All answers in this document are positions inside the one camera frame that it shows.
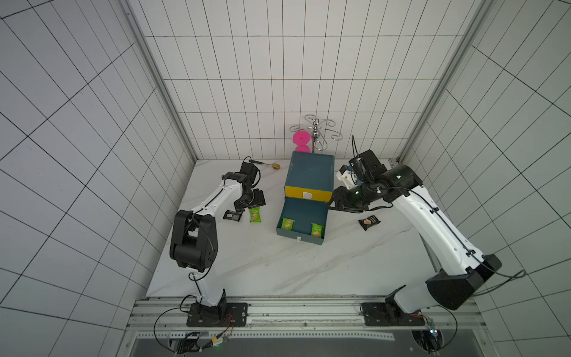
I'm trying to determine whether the green cookie packet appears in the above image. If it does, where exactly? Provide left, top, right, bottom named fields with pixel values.
left=249, top=207, right=262, bottom=223
left=281, top=218, right=295, bottom=231
left=311, top=223, right=324, bottom=238

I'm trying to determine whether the black brown cookie packet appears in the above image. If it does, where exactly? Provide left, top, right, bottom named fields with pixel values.
left=358, top=215, right=381, bottom=231

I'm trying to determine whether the yellow drawer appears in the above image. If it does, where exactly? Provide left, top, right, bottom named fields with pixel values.
left=285, top=186, right=332, bottom=202

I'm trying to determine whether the teal drawer cabinet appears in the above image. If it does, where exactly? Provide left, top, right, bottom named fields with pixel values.
left=285, top=151, right=335, bottom=192

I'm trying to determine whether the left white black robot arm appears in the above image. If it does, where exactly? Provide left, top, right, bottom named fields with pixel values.
left=169, top=161, right=266, bottom=327

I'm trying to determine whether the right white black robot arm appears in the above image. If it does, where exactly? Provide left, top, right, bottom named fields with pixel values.
left=330, top=150, right=502, bottom=325

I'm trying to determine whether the pink hourglass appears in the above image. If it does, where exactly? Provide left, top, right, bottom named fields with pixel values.
left=292, top=130, right=312, bottom=153

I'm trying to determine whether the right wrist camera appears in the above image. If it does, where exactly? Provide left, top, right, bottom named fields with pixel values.
left=335, top=165, right=359, bottom=190

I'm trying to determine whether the black handled gold spoon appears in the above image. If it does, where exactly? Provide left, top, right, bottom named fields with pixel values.
left=248, top=159, right=281, bottom=170

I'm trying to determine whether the silver wire cup rack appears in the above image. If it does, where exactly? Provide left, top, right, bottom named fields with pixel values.
left=289, top=114, right=343, bottom=153

